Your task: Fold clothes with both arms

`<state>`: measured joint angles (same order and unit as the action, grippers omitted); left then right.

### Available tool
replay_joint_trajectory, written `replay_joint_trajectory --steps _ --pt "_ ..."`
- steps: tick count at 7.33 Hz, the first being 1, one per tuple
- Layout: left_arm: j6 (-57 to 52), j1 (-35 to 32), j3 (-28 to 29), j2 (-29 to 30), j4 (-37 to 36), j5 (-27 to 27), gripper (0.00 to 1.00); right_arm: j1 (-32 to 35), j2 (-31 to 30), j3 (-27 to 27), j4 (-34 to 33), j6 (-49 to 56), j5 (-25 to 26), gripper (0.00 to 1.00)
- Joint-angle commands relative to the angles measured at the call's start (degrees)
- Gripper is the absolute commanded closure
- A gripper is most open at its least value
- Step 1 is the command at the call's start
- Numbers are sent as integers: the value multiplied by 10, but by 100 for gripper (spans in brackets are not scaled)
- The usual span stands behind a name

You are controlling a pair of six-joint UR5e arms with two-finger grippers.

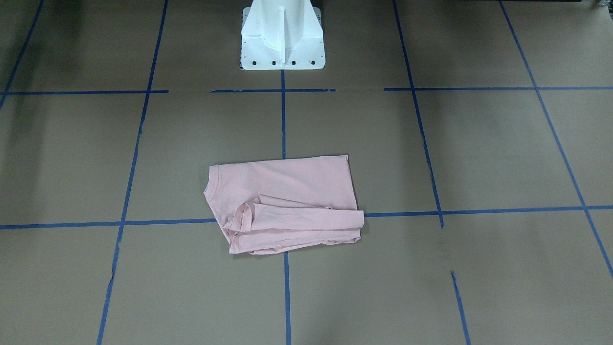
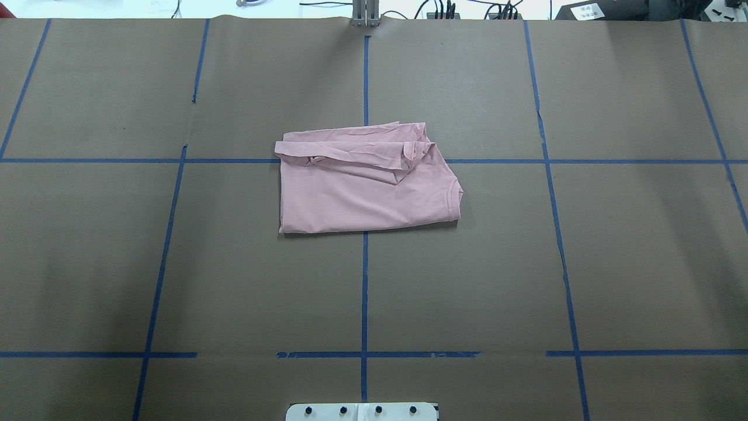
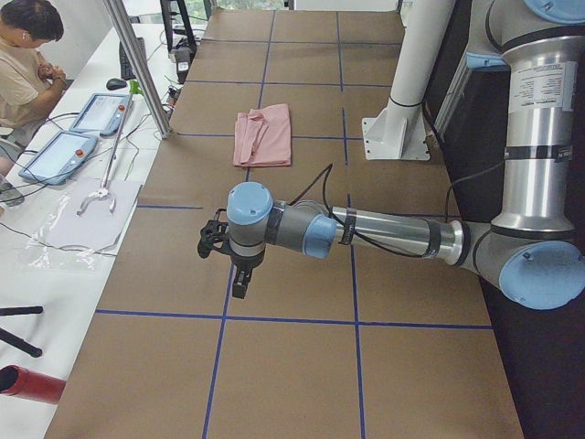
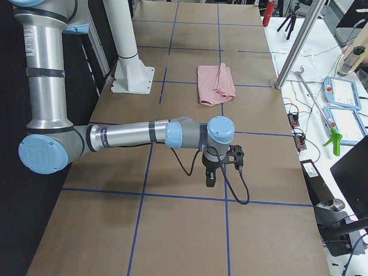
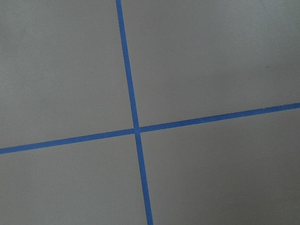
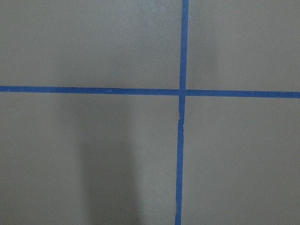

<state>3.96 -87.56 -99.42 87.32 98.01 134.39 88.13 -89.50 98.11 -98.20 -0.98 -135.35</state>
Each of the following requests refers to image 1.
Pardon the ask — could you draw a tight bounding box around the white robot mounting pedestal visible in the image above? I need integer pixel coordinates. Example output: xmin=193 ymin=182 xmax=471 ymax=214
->
xmin=239 ymin=0 xmax=326 ymax=70

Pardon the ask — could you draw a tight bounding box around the pink Snoopy t-shirt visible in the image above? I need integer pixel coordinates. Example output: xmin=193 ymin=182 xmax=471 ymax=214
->
xmin=204 ymin=155 xmax=365 ymax=255

